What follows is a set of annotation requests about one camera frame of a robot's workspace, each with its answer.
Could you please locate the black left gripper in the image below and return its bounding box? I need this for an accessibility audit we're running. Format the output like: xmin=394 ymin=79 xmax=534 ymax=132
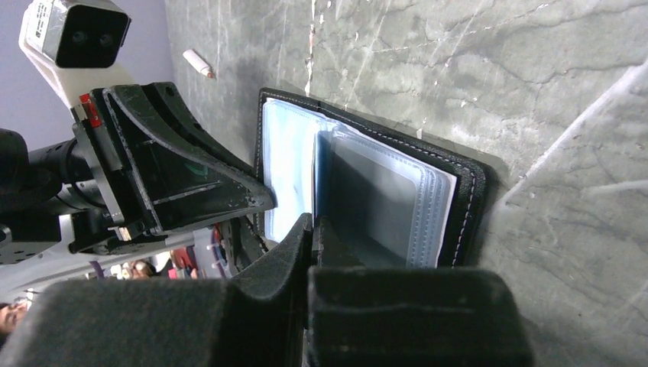
xmin=1 ymin=82 xmax=275 ymax=265

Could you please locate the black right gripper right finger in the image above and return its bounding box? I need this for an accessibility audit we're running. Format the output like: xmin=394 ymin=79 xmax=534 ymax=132
xmin=306 ymin=217 xmax=534 ymax=366

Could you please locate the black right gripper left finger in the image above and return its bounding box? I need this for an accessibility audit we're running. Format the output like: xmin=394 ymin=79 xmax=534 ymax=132
xmin=1 ymin=213 xmax=313 ymax=366

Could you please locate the black leather card holder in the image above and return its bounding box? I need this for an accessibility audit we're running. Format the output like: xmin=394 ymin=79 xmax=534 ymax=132
xmin=254 ymin=88 xmax=493 ymax=268

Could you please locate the small white cigarette-like stick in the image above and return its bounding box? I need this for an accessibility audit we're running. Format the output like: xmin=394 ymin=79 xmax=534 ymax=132
xmin=183 ymin=49 xmax=215 ymax=79

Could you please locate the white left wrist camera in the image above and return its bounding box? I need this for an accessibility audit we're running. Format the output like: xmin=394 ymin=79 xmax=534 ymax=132
xmin=18 ymin=0 xmax=135 ymax=109

